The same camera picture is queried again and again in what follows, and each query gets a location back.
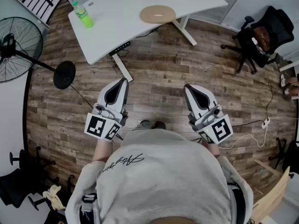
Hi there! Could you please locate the white desk leg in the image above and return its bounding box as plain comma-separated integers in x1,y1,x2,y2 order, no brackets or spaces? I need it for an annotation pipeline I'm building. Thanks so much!
172,15,197,47
112,54,134,82

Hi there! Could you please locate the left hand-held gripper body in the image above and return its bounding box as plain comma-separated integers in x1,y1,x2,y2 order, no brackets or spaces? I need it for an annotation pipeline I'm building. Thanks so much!
84,104,128,141

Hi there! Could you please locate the black standing fan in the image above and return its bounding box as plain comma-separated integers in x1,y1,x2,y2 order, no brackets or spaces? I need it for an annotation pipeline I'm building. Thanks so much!
0,17,76,90

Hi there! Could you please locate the round beige woven mat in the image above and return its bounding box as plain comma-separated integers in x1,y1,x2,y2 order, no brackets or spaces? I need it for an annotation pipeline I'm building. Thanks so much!
139,5,177,24

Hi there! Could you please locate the light wooden board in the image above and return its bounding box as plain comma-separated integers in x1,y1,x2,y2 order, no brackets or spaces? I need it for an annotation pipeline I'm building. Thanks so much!
252,159,292,222

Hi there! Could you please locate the person's left forearm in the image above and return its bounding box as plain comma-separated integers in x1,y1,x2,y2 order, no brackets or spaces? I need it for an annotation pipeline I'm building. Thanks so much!
92,139,115,163

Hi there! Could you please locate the white cable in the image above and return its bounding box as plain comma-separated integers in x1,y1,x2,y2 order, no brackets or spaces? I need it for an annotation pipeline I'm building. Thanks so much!
218,125,268,149

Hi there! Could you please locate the dark harness strap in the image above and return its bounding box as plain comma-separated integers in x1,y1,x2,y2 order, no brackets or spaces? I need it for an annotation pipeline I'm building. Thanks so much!
79,192,99,224
226,181,246,224

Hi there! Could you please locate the black floor cable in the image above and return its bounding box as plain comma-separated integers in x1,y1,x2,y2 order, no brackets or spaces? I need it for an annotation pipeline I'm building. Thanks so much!
266,82,285,119

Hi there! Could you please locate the person's grey sweatshirt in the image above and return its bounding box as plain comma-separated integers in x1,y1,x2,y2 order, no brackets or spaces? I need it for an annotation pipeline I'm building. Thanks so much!
65,128,254,224

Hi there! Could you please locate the person's right forearm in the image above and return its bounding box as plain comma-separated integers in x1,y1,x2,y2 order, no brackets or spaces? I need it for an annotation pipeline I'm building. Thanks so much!
200,140,221,158

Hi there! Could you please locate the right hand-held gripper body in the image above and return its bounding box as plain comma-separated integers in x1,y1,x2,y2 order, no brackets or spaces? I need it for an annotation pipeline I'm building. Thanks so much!
188,105,234,146

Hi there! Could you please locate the black office chair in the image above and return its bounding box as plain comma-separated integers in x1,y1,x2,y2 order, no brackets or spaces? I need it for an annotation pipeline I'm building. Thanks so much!
221,5,295,74
0,146,57,211
268,138,299,179

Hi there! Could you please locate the black fan cable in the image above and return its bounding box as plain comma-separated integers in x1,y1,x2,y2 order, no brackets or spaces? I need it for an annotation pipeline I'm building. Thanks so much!
70,84,94,109

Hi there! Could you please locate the brown leather bag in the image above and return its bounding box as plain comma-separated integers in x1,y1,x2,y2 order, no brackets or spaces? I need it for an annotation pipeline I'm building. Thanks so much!
253,27,273,55

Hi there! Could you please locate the black control panel strip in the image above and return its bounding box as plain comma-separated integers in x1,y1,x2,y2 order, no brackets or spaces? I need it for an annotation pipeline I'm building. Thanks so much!
109,41,131,57

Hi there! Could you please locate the person's right shoe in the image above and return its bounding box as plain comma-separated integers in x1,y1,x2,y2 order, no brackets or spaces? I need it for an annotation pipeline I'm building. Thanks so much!
153,120,167,130

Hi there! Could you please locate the cream cloth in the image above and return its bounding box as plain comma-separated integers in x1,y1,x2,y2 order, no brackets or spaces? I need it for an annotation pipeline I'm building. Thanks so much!
43,184,66,211

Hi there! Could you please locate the green drink bottle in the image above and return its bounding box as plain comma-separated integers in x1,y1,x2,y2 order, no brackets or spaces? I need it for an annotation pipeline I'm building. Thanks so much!
71,0,95,29

